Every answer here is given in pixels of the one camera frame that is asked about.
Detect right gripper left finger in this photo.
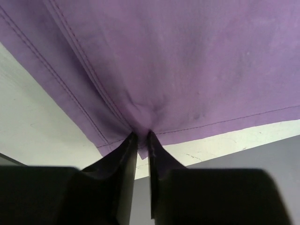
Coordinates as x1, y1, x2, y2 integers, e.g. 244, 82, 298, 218
0, 133, 138, 225

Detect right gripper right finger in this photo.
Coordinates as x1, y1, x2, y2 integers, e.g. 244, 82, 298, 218
147, 131, 290, 225

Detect purple trousers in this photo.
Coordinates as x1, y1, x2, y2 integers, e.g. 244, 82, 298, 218
0, 0, 300, 155

